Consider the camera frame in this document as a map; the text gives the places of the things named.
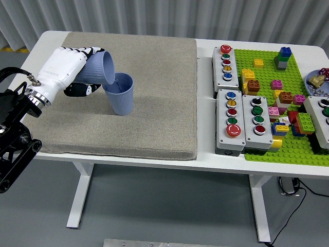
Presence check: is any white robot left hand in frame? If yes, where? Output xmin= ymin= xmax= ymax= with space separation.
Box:
xmin=36 ymin=46 xmax=106 ymax=103

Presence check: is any blue ribbed plastic cup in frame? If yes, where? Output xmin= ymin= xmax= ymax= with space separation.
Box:
xmin=77 ymin=50 xmax=116 ymax=87
xmin=103 ymin=73 xmax=135 ymax=116

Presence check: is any yellow black floor tape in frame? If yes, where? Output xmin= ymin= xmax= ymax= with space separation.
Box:
xmin=0 ymin=46 xmax=30 ymax=54

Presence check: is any grey-brown fabric mat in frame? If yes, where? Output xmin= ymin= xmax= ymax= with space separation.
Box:
xmin=23 ymin=31 xmax=198 ymax=161

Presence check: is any white pleated curtain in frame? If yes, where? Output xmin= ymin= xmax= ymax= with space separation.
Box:
xmin=0 ymin=0 xmax=329 ymax=52

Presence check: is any white table leg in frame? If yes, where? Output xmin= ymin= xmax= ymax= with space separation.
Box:
xmin=66 ymin=162 xmax=95 ymax=229
xmin=248 ymin=174 xmax=272 ymax=243

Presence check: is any grey five-button control box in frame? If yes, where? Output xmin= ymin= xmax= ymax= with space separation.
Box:
xmin=214 ymin=89 xmax=246 ymax=156
xmin=211 ymin=45 xmax=240 ymax=99

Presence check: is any yellow toy brick stack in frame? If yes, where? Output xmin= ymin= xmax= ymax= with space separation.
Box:
xmin=241 ymin=68 xmax=256 ymax=96

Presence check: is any brown toy brick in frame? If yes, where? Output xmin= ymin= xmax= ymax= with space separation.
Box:
xmin=247 ymin=79 xmax=261 ymax=93
xmin=279 ymin=91 xmax=294 ymax=104

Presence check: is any green studded baseplate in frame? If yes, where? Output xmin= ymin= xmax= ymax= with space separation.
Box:
xmin=233 ymin=48 xmax=329 ymax=167

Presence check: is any blue toy brick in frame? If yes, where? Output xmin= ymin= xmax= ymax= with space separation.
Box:
xmin=279 ymin=46 xmax=293 ymax=58

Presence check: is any blue and yellow brick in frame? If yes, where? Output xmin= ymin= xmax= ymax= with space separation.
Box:
xmin=271 ymin=122 xmax=290 ymax=136

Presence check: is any red toy brick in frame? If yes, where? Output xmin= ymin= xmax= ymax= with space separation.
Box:
xmin=287 ymin=111 xmax=300 ymax=125

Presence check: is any light green toy brick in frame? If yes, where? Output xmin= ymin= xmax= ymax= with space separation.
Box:
xmin=296 ymin=112 xmax=316 ymax=133

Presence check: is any grey power adapter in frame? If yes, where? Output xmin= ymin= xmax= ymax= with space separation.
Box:
xmin=277 ymin=177 xmax=300 ymax=196

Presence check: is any brass pipe fitting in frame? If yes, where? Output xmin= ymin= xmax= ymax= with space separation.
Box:
xmin=308 ymin=74 xmax=325 ymax=87

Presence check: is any white control box black base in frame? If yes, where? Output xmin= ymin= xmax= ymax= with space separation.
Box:
xmin=303 ymin=95 xmax=329 ymax=155

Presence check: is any blue round plate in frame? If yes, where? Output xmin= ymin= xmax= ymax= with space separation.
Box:
xmin=305 ymin=69 xmax=329 ymax=96

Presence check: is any grey selector switch control box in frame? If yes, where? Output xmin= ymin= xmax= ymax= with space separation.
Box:
xmin=242 ymin=94 xmax=274 ymax=155

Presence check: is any black floor cable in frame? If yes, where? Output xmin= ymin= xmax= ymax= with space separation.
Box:
xmin=267 ymin=179 xmax=329 ymax=245

